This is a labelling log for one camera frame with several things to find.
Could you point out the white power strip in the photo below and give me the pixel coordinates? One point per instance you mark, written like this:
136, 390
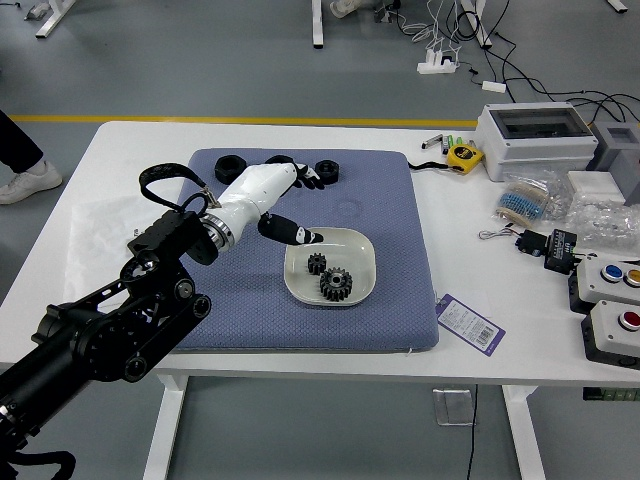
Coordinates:
435, 67

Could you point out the white tape roll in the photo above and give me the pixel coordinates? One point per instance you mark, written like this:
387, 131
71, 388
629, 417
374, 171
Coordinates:
345, 6

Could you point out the clear bag of small parts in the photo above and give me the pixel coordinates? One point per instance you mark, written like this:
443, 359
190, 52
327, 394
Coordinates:
559, 197

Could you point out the white background table leg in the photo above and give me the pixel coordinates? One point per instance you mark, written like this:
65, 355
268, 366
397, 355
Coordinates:
479, 25
52, 20
318, 25

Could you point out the black electronic module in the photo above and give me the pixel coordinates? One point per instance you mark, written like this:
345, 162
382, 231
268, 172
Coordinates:
560, 252

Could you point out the person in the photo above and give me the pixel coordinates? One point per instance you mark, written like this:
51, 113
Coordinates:
20, 150

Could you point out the clear plastic holder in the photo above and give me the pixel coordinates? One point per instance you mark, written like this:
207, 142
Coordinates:
452, 407

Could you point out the small black gear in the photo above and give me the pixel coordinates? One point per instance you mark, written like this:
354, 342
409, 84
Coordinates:
316, 267

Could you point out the grey floor object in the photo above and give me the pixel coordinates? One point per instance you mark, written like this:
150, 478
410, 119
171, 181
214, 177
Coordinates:
384, 12

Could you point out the blue and yellow button box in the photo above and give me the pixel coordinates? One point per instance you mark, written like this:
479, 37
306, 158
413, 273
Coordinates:
600, 287

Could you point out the purple label tag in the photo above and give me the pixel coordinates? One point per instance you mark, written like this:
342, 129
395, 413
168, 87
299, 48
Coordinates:
470, 325

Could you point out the table height control panel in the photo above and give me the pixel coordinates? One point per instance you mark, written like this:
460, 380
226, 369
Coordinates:
610, 394

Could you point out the red button box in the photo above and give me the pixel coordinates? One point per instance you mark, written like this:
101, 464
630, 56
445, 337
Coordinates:
607, 335

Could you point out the white square dish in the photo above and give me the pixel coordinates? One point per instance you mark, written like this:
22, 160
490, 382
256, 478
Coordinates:
360, 260

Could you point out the white power adapter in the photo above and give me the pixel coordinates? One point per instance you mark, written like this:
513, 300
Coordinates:
494, 86

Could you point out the clear printed plastic bag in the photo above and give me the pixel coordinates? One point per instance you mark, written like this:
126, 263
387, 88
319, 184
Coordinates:
100, 240

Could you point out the grey enclosure with clear lid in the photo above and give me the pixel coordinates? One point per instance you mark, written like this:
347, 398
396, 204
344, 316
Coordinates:
530, 150

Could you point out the big black gear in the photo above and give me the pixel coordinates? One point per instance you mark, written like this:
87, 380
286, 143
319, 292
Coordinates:
330, 292

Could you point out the blue-grey cushion mat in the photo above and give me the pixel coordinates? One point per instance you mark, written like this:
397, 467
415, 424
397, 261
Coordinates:
350, 330

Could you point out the large black hex nut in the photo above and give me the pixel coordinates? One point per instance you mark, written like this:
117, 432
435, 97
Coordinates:
277, 160
222, 172

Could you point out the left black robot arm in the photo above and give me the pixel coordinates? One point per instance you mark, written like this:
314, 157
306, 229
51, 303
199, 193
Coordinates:
125, 320

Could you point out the blue resistor strip bundle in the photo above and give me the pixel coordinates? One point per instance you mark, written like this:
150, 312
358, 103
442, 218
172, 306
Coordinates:
520, 202

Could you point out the bubble wrap bag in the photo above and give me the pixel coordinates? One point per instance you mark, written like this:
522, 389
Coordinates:
605, 222

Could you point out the small black hex nut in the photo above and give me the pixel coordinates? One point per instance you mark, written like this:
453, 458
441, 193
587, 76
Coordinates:
331, 172

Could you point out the small white box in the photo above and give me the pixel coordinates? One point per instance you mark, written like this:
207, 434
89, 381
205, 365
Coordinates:
595, 182

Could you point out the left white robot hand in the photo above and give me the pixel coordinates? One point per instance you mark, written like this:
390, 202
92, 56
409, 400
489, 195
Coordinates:
255, 190

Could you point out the grey box with square opening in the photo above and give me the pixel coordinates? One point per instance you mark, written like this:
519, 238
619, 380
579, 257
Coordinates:
625, 160

